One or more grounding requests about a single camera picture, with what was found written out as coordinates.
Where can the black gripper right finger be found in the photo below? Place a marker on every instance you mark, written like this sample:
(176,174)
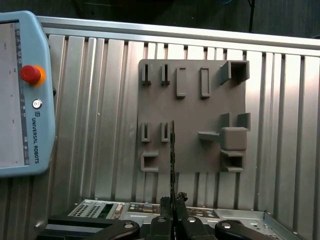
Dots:
(190,227)

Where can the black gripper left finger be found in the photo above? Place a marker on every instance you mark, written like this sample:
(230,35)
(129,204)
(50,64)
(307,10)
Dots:
(160,225)

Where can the green RAM stick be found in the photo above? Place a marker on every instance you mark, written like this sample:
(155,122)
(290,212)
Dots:
(172,162)

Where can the black PC case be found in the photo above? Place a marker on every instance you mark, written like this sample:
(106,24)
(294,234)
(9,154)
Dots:
(100,210)

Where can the grey parts rack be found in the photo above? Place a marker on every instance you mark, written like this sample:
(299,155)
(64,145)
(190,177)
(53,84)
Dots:
(195,112)

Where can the pale blue teach pendant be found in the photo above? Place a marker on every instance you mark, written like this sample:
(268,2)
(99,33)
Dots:
(37,137)

